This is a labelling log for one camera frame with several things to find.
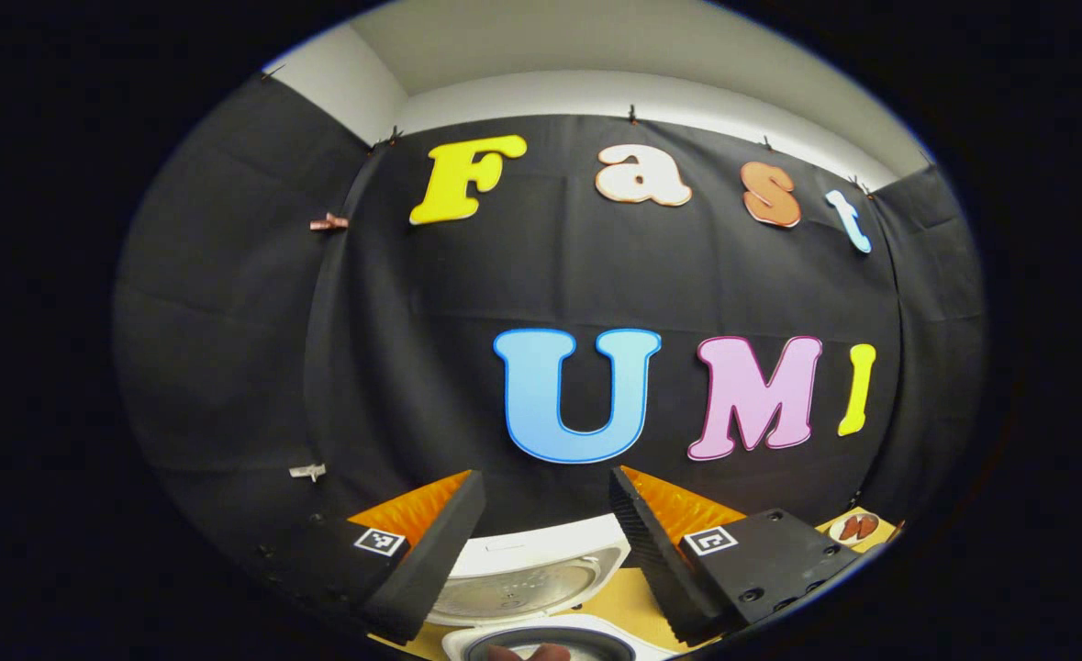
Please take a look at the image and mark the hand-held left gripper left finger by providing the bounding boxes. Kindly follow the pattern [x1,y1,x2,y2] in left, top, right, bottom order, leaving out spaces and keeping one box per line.
[256,468,488,645]

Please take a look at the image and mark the round white plate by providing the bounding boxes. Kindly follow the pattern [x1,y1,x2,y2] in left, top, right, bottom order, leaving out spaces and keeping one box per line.
[828,512,881,547]

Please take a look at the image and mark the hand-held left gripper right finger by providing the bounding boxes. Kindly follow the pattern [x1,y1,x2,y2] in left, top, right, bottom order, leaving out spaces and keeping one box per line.
[608,465,863,646]

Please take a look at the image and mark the row of dark clips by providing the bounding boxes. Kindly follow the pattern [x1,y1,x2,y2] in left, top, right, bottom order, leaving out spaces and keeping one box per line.
[265,64,876,198]

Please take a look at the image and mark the black backdrop cloth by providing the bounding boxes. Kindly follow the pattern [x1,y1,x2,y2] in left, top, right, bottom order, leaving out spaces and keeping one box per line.
[114,73,987,570]

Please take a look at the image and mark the white rice cooker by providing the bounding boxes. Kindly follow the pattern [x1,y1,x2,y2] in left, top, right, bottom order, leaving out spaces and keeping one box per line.
[426,512,679,661]

